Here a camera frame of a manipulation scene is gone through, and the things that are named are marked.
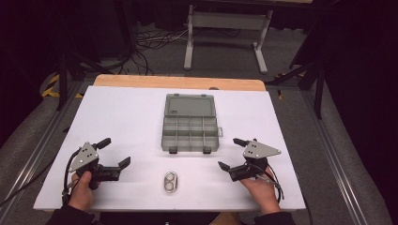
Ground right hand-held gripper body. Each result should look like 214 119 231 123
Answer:
229 139 283 183

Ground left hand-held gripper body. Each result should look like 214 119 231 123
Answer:
69 142 122 190

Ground person's left hand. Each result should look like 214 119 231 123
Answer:
68 170 100 214

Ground person's right hand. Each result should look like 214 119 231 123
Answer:
239 166 283 217

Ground white table cover sheet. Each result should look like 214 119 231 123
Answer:
33 85 307 212

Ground small clear oval case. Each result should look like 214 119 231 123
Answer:
162 170 179 194

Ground clear plastic compartment box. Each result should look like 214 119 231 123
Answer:
161 92 224 155

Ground yellow black hazard tape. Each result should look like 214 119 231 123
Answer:
40 73 84 99

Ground black metal stand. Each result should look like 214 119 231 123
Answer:
54 50 115 112
266 59 327 120

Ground left hand-held gripper cable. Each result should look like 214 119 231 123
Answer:
61 147 83 206

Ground hand-held gripper cable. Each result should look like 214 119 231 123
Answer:
250 161 285 203
61 147 83 206

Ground right hand-held gripper cable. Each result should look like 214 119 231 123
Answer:
250 161 285 203

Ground aluminium floor rail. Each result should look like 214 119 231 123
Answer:
0 80 86 219
299 90 376 225

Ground black floor cables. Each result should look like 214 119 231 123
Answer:
115 28 190 77

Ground white metal desk frame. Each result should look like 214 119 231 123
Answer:
183 3 274 75

